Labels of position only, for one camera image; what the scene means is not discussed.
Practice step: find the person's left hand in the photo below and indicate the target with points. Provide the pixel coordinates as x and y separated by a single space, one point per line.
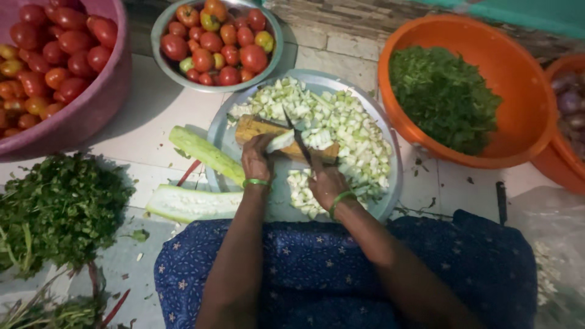
257 160

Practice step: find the person's right hand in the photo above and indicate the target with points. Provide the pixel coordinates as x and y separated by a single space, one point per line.
329 185

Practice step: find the person's right fingers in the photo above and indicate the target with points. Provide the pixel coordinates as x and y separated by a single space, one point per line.
315 180

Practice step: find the person's left fingers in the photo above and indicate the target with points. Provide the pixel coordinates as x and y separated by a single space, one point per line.
261 140

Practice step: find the peeled cucumber piece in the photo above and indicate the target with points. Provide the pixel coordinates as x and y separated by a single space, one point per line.
280 140

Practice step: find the steel kitchen knife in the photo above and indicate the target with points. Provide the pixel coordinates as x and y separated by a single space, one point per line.
297 135

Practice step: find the wooden chopping board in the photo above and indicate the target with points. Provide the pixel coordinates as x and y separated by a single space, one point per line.
250 128

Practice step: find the green right wrist bangle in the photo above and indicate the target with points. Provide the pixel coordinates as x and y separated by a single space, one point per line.
340 198

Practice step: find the green wrist bangle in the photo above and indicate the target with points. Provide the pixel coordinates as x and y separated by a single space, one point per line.
340 198
256 182

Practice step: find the large round steel plate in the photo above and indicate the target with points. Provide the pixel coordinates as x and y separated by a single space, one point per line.
283 201

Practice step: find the green left wrist bangle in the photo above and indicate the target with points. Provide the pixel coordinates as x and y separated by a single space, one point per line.
256 182

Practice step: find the long peeled cucumber half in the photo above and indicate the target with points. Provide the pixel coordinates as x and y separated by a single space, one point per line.
203 151
192 204

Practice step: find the heap of chopped cucumber cubes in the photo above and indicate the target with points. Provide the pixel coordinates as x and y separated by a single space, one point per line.
352 128

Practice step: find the red stalk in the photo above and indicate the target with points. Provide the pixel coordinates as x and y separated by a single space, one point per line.
189 172
116 307

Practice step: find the blue star-print garment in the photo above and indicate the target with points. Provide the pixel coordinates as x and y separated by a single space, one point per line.
310 274

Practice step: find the tomato heap with green ones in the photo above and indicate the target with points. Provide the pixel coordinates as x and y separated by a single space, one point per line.
215 45

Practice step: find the heap of chopped green leaves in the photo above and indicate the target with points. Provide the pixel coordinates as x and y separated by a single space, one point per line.
441 98

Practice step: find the round steel bowl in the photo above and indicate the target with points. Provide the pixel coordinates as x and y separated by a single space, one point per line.
157 32

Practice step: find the green leaf scrap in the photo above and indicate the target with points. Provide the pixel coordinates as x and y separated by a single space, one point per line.
140 235

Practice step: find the pink plastic tub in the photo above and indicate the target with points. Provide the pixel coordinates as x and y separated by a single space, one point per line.
91 119

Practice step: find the heap of coriander bunches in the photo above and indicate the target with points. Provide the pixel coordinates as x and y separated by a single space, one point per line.
59 210

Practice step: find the heap of red tomatoes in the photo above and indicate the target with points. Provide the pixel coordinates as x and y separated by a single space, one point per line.
55 59

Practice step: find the large orange plastic tub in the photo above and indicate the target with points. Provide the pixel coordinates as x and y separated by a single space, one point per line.
516 73

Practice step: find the small orange plastic tub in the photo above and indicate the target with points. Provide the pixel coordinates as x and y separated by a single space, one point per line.
555 169

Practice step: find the clear plastic bag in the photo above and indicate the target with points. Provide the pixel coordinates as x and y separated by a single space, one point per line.
553 219

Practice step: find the heap of white scraps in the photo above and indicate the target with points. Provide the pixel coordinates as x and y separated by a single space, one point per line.
546 274

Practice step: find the heap of green stems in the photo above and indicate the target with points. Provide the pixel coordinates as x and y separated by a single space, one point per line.
59 313

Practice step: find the heap of purple onions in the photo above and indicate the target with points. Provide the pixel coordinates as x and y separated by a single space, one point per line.
571 105

